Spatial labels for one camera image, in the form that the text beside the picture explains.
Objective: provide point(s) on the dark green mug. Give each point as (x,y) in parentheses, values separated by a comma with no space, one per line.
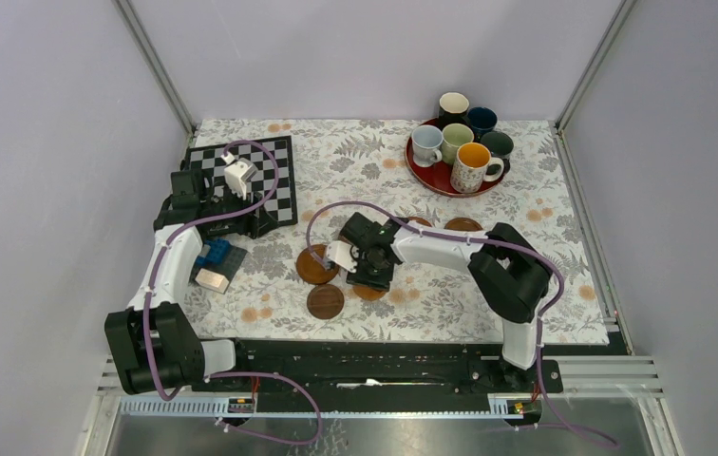
(500,145)

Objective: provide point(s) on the brown ringed coaster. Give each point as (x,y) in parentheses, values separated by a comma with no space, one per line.
(463,224)
(421,221)
(312,271)

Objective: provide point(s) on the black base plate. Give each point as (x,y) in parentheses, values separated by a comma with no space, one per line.
(374,376)

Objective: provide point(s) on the red round tray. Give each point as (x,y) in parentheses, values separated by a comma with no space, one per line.
(437,176)

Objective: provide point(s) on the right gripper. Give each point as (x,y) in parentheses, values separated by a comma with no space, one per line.
(361,277)

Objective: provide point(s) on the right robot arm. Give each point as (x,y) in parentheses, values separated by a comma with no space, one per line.
(503,265)

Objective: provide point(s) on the aluminium frame rail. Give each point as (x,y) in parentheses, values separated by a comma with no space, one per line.
(563,378)

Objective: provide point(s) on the dark blue mug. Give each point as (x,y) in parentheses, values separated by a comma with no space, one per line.
(481,120)

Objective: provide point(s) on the light blue white mug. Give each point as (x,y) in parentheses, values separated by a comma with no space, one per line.
(427,141)

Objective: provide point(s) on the black white chessboard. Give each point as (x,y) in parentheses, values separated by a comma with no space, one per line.
(282,206)

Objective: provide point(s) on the light wood coaster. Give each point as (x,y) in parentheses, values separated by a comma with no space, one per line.
(367,293)

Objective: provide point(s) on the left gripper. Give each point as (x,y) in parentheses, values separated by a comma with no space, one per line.
(255,223)

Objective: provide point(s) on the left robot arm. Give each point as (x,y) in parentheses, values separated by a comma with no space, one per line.
(152,343)

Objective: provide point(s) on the toy block assembly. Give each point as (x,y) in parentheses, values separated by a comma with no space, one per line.
(217,264)

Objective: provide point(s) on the pale green mug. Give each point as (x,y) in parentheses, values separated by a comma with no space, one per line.
(455,135)

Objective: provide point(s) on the floral mug orange inside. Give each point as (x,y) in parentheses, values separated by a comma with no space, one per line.
(475,166)

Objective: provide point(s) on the floral tablecloth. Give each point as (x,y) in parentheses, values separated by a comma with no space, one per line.
(347,166)

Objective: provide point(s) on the dark walnut coaster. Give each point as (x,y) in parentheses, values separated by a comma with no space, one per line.
(325,301)

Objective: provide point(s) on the black mug white inside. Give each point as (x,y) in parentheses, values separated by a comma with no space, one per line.
(453,107)

